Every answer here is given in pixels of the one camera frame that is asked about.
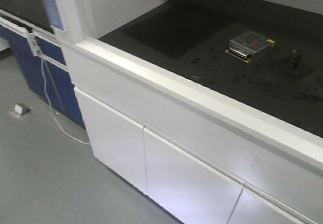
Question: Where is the white bench cabinet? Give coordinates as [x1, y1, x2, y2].
[63, 38, 322, 223]

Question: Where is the left mesh power supply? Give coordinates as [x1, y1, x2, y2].
[225, 30, 276, 64]

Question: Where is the blue lab cabinet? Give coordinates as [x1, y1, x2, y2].
[1, 15, 84, 127]

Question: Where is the white socket strip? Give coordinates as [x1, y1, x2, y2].
[27, 33, 42, 57]

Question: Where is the metal floor socket box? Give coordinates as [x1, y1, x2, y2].
[9, 103, 32, 119]

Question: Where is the rear dark red capacitor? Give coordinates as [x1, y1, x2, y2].
[288, 49, 302, 68]

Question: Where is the white power cable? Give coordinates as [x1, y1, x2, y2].
[40, 56, 91, 145]

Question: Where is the blue wall label holder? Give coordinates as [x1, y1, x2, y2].
[42, 0, 67, 32]

